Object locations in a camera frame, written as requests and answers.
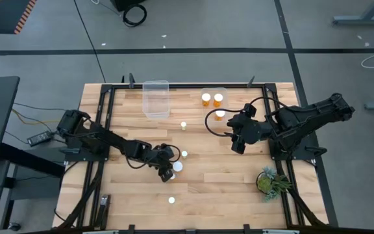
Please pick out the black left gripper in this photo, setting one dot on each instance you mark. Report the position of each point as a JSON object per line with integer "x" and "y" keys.
{"x": 161, "y": 157}

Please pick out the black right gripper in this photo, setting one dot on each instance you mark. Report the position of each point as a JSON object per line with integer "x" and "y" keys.
{"x": 250, "y": 128}

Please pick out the orange pill bottle white cap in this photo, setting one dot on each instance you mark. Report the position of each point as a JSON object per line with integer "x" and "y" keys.
{"x": 220, "y": 113}
{"x": 177, "y": 166}
{"x": 218, "y": 97}
{"x": 206, "y": 97}

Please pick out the slim pale yellow pill bottle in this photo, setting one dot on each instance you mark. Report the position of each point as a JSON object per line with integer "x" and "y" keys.
{"x": 183, "y": 124}
{"x": 173, "y": 177}
{"x": 184, "y": 153}
{"x": 171, "y": 200}

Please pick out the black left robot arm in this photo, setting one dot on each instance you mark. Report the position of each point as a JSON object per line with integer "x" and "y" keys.
{"x": 109, "y": 138}

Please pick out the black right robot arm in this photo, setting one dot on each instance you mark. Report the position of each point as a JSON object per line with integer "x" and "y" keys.
{"x": 304, "y": 117}

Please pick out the clear plastic bin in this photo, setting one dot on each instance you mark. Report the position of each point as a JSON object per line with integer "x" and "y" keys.
{"x": 156, "y": 97}
{"x": 213, "y": 123}

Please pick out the succulent plant in black pot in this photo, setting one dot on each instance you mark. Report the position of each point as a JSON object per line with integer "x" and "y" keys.
{"x": 266, "y": 183}

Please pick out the small grey black device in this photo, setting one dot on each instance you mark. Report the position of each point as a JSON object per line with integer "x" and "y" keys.
{"x": 104, "y": 200}

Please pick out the black power adapter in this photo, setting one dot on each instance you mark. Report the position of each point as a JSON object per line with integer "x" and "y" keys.
{"x": 39, "y": 138}

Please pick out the grey desk foot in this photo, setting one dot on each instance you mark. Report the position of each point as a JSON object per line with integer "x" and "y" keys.
{"x": 362, "y": 20}

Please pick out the black equipment box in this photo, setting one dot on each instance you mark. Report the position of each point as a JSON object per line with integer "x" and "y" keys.
{"x": 122, "y": 4}

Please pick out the black caster wheel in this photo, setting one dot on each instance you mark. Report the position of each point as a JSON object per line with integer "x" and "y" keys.
{"x": 13, "y": 226}

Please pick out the black mat orange striped edge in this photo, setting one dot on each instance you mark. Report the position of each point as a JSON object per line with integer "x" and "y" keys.
{"x": 2, "y": 16}

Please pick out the black frame clamp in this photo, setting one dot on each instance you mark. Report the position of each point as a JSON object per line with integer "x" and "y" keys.
{"x": 130, "y": 80}
{"x": 250, "y": 82}
{"x": 130, "y": 228}
{"x": 246, "y": 228}
{"x": 122, "y": 79}

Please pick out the black aluminium table frame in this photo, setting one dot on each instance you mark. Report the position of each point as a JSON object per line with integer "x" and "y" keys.
{"x": 187, "y": 86}

